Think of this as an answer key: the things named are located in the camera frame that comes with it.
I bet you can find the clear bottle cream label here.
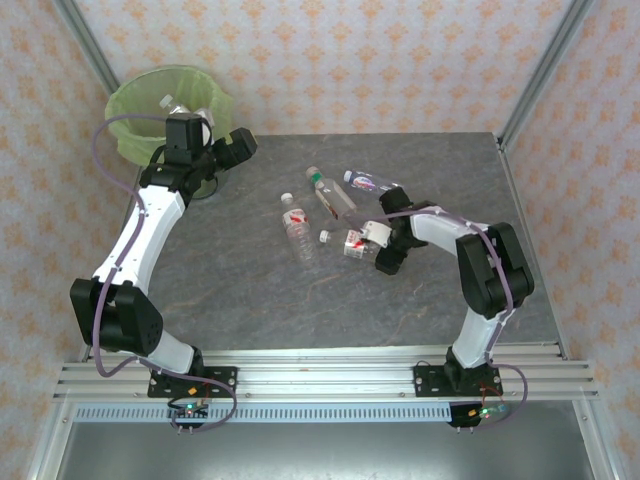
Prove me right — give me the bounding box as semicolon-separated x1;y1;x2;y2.
158;93;201;121

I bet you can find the blue label clear bottle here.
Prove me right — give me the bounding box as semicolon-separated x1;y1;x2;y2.
342;169;405;194

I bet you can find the wide red label water bottle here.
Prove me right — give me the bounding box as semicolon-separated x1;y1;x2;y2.
318;225;384;262

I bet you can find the green cap clear bottle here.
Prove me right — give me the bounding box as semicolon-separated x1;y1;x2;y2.
305;166;358;222

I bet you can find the slim red label water bottle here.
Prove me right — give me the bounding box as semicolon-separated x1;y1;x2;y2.
279;192;320;269

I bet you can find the aluminium table edge strip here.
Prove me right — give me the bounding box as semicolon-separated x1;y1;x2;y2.
497;133;571;360

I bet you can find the grey metal lower shelf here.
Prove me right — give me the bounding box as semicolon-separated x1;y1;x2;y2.
29;419;616;480

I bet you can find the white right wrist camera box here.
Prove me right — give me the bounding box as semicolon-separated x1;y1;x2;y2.
358;221;393;247

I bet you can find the silver wire mesh bin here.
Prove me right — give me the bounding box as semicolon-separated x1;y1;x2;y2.
104;67;235;200

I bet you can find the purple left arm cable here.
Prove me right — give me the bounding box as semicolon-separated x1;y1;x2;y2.
92;113;239;435

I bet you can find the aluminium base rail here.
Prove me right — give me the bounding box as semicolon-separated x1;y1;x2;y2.
53;349;601;401

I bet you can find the aluminium frame post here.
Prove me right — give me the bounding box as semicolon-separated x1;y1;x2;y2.
53;0;124;96
497;0;596;151

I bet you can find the grey slotted cable duct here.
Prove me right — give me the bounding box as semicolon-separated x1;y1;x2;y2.
73;403;511;424

